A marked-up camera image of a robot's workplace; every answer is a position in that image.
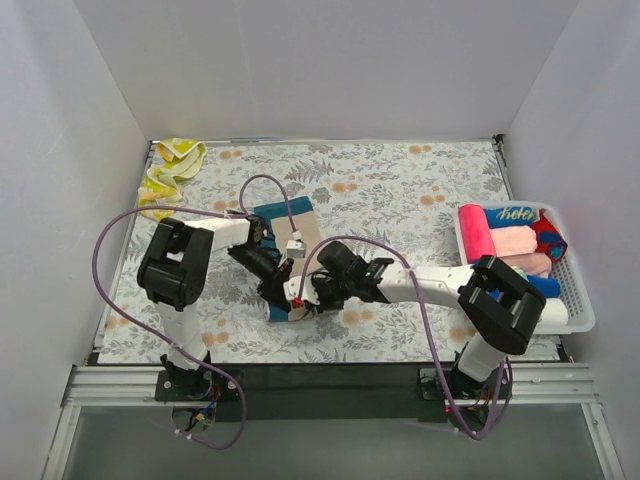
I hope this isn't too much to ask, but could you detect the white plastic basket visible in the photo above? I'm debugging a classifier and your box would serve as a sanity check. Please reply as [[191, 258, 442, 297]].
[[453, 200, 595, 335]]

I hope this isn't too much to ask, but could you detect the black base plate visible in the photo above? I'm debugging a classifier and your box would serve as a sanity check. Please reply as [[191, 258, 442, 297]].
[[153, 363, 512, 425]]

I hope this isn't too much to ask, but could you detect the purple cable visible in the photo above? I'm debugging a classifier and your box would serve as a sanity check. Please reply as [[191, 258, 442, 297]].
[[296, 235, 513, 441], [91, 174, 301, 449]]

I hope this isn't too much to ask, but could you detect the blue rolled towel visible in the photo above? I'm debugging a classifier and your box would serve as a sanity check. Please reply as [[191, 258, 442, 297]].
[[526, 275, 561, 299]]

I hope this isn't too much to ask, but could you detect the floral table mat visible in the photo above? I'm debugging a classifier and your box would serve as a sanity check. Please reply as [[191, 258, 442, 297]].
[[97, 140, 561, 365]]

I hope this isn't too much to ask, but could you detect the blue beige Doraemon towel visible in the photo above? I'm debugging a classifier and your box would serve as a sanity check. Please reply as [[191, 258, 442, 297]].
[[253, 196, 322, 323]]

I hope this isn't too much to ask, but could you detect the yellow lemon print towel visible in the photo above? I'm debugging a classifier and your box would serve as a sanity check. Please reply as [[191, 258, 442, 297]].
[[138, 137, 207, 221]]

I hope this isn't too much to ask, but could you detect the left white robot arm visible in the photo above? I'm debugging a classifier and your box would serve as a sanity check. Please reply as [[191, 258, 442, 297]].
[[137, 215, 293, 400]]

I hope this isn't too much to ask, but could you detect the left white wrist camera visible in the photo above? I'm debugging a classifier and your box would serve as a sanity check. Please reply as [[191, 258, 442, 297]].
[[286, 239, 307, 259]]

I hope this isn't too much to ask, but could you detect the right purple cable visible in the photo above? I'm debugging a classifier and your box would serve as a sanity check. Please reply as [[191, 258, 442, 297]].
[[296, 235, 513, 441]]

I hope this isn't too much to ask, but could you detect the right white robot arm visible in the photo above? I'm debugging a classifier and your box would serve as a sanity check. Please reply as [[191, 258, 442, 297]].
[[290, 241, 546, 398]]

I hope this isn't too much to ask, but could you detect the red blue printed towel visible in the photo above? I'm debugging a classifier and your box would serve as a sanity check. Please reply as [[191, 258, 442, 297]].
[[484, 205, 568, 262]]

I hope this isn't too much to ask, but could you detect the white rolled towel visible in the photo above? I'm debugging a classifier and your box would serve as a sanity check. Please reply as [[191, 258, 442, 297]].
[[538, 298, 569, 329]]

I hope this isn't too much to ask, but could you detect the pink rolled towel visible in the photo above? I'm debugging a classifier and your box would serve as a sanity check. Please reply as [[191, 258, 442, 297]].
[[458, 204, 497, 263]]

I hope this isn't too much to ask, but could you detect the aluminium frame rail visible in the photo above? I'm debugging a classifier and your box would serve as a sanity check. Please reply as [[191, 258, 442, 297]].
[[64, 362, 599, 406]]

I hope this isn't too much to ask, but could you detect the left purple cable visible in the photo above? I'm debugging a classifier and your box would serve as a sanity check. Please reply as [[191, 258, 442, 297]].
[[91, 174, 301, 449]]

